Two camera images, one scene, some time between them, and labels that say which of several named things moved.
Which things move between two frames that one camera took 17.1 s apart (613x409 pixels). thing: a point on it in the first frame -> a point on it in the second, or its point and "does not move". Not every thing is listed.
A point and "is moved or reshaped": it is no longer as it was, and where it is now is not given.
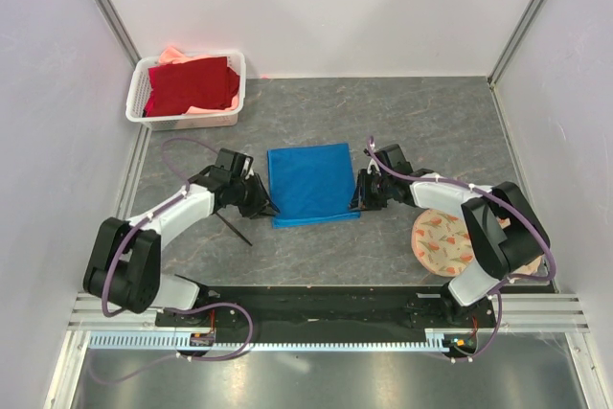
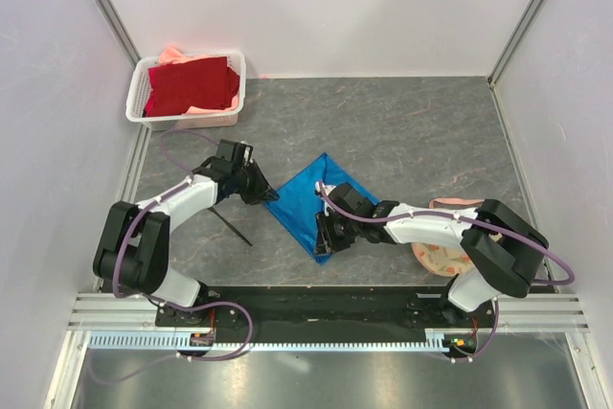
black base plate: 316,307 does not move
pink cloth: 171,56 does not move
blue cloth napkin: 311,184 is moved or reshaped
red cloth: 175,89 does not move
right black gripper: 361,199 -> 326,241
